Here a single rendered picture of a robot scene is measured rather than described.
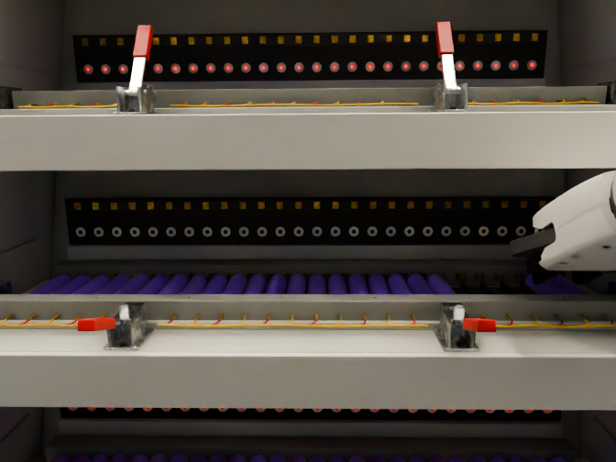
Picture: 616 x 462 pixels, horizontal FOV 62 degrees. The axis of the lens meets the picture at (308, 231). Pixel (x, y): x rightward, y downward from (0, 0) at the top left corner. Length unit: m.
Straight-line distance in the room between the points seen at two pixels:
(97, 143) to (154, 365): 0.19
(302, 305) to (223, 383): 0.09
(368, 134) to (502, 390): 0.23
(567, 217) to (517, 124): 0.09
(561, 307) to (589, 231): 0.12
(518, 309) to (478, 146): 0.14
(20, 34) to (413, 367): 0.52
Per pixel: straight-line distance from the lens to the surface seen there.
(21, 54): 0.65
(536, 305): 0.48
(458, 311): 0.42
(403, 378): 0.42
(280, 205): 0.57
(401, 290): 0.49
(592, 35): 0.66
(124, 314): 0.44
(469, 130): 0.44
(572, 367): 0.45
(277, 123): 0.42
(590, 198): 0.38
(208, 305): 0.46
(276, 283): 0.51
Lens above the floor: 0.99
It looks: 6 degrees up
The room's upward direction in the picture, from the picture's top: straight up
